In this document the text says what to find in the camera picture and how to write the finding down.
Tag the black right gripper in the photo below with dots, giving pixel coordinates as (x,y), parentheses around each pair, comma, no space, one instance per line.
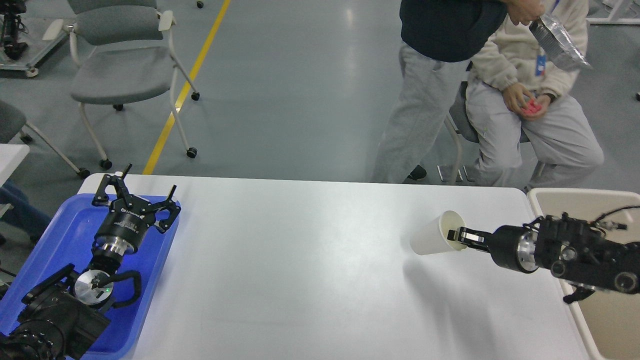
(510,247)

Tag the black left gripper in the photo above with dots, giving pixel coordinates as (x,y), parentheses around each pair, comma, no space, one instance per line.
(128,219)

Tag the white paper cup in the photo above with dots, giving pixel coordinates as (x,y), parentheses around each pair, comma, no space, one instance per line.
(432,238)

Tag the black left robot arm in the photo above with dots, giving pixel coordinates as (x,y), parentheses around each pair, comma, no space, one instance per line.
(84,292)

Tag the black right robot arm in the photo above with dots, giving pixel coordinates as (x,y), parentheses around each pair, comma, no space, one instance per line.
(574,250)

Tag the blue plastic tray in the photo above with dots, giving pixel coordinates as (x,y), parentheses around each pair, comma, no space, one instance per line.
(68,240)

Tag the blue-trousered leg at left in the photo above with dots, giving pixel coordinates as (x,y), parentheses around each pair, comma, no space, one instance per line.
(22,214)

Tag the grey chair under person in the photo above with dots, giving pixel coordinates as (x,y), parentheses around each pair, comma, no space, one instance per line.
(460,129)

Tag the white side table corner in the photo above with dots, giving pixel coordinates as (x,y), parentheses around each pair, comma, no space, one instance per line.
(11,156)

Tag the colourful puzzle cube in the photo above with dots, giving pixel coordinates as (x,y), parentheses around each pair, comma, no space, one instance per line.
(531,108)

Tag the seated person cream fleece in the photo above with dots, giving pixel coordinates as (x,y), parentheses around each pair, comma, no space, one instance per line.
(511,69)

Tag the grey chair at left edge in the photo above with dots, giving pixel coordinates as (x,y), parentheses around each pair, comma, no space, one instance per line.
(13,123)

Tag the grey office chair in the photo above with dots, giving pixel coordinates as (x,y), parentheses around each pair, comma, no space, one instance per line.
(127,75)

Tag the beige plastic bin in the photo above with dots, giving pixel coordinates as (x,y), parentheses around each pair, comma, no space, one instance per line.
(608,322)

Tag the equipment cart top left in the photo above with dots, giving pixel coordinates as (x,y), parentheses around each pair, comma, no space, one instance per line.
(26,41)

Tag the standing person dark jacket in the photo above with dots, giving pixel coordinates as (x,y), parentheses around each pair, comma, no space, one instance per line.
(439,37)

